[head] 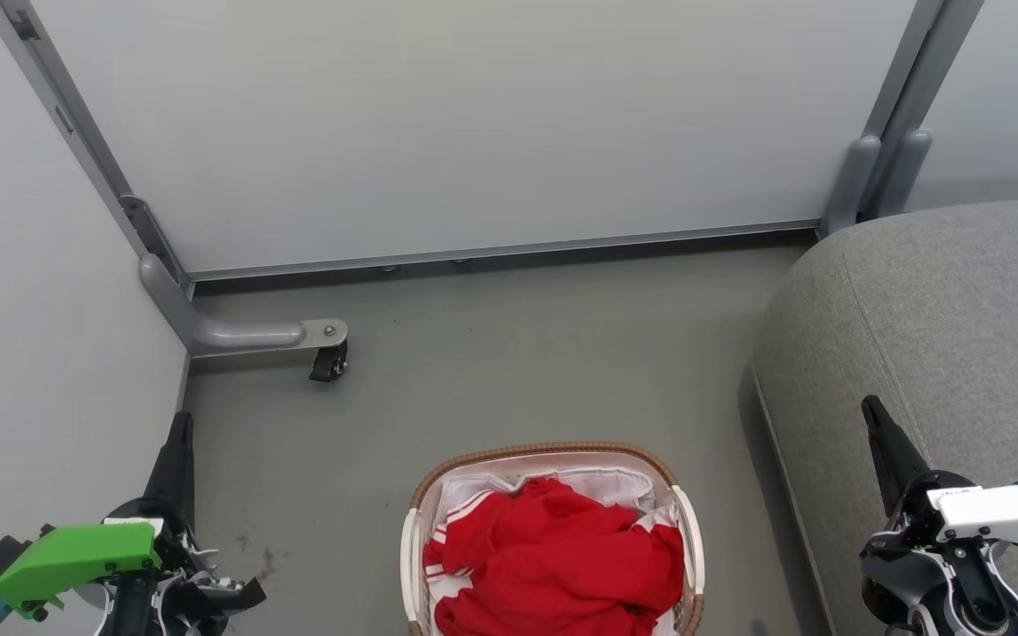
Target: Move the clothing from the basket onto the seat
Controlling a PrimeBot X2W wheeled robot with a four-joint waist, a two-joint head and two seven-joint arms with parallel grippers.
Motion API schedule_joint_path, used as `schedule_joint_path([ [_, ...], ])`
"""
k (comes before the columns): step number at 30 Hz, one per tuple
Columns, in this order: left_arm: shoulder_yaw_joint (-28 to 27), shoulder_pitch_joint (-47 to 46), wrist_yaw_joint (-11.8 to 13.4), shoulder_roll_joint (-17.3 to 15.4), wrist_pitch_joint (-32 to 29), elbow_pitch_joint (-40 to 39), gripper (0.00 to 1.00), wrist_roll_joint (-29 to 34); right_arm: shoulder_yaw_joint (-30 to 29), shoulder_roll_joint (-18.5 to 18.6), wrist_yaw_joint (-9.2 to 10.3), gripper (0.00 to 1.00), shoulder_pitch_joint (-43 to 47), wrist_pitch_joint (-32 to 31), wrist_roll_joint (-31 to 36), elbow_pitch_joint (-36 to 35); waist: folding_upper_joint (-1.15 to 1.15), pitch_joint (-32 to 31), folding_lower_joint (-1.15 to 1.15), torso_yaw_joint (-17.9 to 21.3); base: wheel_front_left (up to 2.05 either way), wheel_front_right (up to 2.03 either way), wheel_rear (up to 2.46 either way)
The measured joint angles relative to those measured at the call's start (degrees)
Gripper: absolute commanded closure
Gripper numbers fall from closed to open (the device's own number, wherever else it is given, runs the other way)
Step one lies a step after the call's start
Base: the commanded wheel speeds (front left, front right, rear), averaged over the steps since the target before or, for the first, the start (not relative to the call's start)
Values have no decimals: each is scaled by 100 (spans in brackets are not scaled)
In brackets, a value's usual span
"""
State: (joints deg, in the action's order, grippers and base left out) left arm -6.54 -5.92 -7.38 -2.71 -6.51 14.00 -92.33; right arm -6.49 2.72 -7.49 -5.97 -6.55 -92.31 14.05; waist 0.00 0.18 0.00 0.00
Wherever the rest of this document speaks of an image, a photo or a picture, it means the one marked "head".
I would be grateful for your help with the white basket liner cloth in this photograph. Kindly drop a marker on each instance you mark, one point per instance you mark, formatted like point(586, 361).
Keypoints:
point(615, 486)

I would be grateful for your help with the grey fabric sofa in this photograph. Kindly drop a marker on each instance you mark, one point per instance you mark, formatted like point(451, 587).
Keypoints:
point(960, 309)

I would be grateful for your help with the black caster wheel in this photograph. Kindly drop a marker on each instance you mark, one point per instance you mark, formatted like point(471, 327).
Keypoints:
point(329, 362)

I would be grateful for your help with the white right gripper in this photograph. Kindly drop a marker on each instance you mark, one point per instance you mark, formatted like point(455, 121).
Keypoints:
point(1004, 512)

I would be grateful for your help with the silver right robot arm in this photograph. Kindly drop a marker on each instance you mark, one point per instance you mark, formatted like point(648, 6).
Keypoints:
point(960, 583)

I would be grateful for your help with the grey partition foot with plate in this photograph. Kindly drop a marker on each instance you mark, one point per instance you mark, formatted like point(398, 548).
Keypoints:
point(235, 334)

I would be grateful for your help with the grey rounded partition foot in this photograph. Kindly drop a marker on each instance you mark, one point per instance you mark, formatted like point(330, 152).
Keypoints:
point(905, 172)
point(852, 181)

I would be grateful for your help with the red garment with white trim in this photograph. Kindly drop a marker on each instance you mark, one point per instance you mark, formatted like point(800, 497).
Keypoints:
point(553, 565)

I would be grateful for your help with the grey double partition post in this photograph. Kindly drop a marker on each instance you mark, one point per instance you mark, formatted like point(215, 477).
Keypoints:
point(915, 79)

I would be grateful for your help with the white basket with wicker rim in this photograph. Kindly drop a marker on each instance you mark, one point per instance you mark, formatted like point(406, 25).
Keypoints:
point(693, 548)

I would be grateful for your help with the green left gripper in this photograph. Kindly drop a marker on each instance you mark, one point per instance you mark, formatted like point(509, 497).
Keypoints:
point(76, 556)

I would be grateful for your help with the dark post connector bracket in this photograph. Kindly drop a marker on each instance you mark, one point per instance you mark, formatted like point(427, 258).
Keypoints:
point(148, 234)

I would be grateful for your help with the grey partition bottom rail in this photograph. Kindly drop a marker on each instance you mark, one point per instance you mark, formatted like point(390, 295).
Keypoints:
point(491, 251)

